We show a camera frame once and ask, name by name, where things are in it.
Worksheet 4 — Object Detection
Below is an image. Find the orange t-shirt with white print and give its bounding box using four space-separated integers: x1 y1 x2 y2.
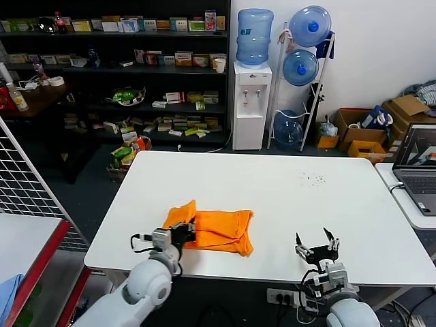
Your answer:
162 199 255 258

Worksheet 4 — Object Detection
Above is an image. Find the bowl with green bag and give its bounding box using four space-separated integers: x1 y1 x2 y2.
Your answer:
105 85 147 108

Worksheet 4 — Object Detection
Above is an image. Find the yellow white medicine box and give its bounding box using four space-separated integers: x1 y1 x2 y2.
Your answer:
72 19 93 33

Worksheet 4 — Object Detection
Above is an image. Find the white water dispenser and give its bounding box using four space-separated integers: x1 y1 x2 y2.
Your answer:
232 61 273 151

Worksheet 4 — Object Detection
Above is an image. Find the white power strip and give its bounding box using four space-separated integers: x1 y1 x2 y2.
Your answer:
266 288 302 308

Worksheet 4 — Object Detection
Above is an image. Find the orange juice bottle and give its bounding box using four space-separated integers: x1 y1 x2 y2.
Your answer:
5 81 31 112

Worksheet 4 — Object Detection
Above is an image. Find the white tube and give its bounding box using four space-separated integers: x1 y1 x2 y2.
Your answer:
0 62 14 85

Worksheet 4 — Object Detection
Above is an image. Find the tall pink box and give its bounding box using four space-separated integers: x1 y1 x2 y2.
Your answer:
204 11 218 33

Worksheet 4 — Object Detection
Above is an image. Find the brown cardboard box with flaps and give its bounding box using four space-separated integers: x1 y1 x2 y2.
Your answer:
381 95 436 153

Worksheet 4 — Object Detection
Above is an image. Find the blue water jug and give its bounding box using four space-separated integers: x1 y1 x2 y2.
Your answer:
288 5 332 48
236 8 275 66
283 49 320 87
273 110 305 151

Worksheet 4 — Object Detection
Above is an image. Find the orange white medicine box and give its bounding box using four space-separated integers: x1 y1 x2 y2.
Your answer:
144 50 164 65

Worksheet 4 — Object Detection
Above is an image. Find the cardboard box of snacks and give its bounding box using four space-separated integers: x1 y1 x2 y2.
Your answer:
107 134 153 184

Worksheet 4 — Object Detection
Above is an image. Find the white adapter with cable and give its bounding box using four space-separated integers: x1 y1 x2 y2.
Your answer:
16 78 41 92

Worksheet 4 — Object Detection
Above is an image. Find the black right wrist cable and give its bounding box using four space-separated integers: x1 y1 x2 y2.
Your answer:
296 268 330 309

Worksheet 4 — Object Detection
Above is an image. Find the dark blue bottle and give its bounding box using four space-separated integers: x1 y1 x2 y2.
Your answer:
87 44 101 68

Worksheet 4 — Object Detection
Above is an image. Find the black shelf unit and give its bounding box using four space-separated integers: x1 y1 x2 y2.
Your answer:
0 0 232 148

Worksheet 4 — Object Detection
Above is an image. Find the pile of grey clothes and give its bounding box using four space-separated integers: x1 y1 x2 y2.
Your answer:
401 80 436 107

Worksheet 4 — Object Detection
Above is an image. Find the blue bag with white handles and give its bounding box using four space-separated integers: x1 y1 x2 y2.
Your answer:
360 104 395 131

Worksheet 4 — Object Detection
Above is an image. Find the shiny black bowl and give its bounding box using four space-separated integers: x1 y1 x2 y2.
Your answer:
36 16 58 34

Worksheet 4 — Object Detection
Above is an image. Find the grey laptop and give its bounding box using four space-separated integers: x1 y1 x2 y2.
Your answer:
391 123 436 217

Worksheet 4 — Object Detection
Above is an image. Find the red package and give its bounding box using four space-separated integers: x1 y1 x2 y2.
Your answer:
0 85 17 111

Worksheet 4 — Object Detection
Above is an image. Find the black bag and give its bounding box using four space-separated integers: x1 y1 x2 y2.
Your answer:
305 82 326 124

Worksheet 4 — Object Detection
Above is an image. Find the light blue cloth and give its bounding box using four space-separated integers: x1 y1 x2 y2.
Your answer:
0 273 27 320

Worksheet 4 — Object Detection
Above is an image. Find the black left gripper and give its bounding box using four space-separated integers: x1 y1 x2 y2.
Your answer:
169 219 198 245

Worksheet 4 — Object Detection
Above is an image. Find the white metal jug rack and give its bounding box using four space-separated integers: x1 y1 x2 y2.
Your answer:
267 21 337 153

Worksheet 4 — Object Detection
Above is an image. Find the dark wooden table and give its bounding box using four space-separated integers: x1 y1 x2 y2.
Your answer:
0 80 90 185

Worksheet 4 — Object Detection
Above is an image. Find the yellow open cardboard box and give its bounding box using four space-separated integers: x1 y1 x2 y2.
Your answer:
347 140 388 165

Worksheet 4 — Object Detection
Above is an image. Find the large open cardboard box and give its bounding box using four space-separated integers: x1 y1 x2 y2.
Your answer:
334 108 389 153

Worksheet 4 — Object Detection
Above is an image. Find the crumpled clear plastic bag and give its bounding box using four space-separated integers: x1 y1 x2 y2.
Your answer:
318 114 339 138

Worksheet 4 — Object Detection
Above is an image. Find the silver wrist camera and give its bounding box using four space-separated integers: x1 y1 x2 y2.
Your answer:
151 228 174 252
313 262 350 292

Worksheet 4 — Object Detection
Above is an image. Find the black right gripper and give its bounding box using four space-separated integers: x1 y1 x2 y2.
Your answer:
294 227 341 270

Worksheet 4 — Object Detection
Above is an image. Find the pale pink cloth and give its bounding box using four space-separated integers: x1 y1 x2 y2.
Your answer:
278 29 294 55

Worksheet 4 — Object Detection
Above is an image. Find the red framed white cart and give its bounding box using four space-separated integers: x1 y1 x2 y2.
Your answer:
0 213 93 327

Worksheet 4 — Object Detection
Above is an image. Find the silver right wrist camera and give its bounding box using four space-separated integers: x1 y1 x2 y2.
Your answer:
313 262 350 292

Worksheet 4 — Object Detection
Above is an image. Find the cola bottle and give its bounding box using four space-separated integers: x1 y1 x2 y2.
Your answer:
54 11 69 35

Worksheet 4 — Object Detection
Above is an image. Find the white wire grid panel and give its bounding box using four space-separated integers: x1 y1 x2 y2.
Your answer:
0 114 91 253

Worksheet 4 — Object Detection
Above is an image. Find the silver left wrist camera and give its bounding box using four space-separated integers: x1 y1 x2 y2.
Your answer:
151 228 174 252

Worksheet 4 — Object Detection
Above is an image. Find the pink patterned bottle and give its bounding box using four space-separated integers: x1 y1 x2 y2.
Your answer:
33 61 48 87

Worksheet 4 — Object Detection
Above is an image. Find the small orange cardboard box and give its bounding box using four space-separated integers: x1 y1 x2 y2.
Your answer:
315 131 341 150

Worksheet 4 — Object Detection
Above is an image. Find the blue white medicine box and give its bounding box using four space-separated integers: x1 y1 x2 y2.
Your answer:
119 17 140 34

